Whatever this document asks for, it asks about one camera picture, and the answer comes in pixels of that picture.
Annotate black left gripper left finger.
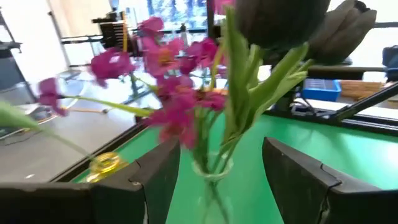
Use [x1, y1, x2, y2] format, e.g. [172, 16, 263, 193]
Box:
[0, 138, 182, 224]

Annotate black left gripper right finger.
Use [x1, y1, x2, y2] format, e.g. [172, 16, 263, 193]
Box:
[262, 136, 398, 224]

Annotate magenta artificial flower bunch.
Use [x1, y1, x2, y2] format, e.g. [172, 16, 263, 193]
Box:
[36, 16, 229, 150]

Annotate dark artificial tulip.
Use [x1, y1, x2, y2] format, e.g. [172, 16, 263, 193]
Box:
[222, 0, 331, 147]
[248, 0, 377, 125]

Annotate yellow glass vase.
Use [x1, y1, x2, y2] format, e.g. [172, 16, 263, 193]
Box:
[83, 151, 129, 184]

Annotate clear glass vase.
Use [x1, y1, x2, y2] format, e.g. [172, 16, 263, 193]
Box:
[190, 151, 234, 224]

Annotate green table mat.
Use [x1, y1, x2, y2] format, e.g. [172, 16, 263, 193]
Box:
[71, 113, 398, 224]

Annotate blue plastic bin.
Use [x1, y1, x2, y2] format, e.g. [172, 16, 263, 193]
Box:
[302, 77, 342, 103]

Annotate brown cardboard stack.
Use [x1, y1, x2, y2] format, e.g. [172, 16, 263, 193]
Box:
[340, 80, 385, 100]

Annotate dark background table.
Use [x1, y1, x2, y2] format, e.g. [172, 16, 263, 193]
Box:
[306, 63, 388, 81]

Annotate dark blue bag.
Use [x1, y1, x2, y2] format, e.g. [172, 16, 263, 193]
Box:
[381, 45, 398, 83]

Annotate dark shelf rack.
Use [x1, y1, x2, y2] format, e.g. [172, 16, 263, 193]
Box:
[91, 12, 137, 58]

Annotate black diagonal frame strut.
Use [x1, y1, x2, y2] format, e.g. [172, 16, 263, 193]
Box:
[329, 81, 398, 123]

